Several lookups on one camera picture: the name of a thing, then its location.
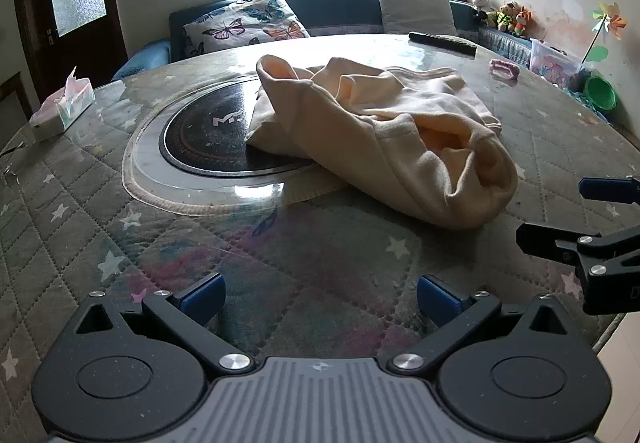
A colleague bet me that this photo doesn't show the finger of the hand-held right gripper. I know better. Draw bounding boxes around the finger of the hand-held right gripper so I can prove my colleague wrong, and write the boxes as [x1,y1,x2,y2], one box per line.
[578,176,640,204]
[516,220,640,317]

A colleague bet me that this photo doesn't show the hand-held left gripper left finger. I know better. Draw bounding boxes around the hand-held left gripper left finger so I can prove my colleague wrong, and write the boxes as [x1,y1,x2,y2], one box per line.
[74,272,254,378]

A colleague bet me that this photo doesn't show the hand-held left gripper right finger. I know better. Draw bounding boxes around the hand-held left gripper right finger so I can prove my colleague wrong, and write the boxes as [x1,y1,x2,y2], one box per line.
[387,274,569,377]

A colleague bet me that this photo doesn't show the cream fleece garment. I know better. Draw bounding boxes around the cream fleece garment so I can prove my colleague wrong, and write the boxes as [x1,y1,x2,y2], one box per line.
[245,54,519,230]

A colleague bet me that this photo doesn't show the green plastic bowl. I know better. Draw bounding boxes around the green plastic bowl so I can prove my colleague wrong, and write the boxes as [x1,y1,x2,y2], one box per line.
[582,75,618,112]

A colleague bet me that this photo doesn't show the clear plastic storage box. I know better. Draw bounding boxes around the clear plastic storage box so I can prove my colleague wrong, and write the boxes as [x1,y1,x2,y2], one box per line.
[529,39,583,91]

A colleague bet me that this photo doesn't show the round black induction cooktop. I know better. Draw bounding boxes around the round black induction cooktop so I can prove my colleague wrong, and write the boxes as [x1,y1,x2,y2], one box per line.
[159,82,321,178]

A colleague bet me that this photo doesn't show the small pink hair clip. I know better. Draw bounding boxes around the small pink hair clip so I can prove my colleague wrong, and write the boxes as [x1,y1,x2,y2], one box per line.
[489,58,519,84]

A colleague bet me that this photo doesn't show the colourful pinwheel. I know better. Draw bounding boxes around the colourful pinwheel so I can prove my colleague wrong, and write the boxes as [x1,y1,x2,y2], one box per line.
[580,2,628,66]

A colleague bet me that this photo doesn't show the orange plush toy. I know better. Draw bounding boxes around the orange plush toy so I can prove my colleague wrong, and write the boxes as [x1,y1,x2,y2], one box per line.
[512,7,532,38]

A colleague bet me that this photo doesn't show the brown plush bear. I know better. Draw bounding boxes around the brown plush bear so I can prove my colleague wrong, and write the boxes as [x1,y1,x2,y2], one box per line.
[495,0,518,34]

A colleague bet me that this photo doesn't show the black remote control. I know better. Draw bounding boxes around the black remote control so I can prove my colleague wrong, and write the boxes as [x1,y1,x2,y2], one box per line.
[408,31,478,56]

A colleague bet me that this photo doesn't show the pink and green tissue box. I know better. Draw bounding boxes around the pink and green tissue box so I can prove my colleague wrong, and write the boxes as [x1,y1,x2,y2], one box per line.
[29,66,96,142]

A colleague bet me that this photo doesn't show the plain grey pillow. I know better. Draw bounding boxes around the plain grey pillow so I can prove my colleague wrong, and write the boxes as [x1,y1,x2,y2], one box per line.
[377,0,460,38]

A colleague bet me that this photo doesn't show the butterfly print pillow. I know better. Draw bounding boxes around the butterfly print pillow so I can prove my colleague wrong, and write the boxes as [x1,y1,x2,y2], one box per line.
[182,0,311,58]

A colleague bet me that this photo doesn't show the dark door with frosted glass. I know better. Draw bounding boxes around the dark door with frosted glass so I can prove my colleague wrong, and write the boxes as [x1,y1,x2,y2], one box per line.
[10,0,128,98]

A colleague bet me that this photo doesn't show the blue sofa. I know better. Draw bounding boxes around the blue sofa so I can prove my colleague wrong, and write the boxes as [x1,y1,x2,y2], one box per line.
[111,0,533,82]

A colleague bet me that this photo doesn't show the thin black cable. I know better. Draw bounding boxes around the thin black cable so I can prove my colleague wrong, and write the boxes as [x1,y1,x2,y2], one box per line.
[0,142,28,184]

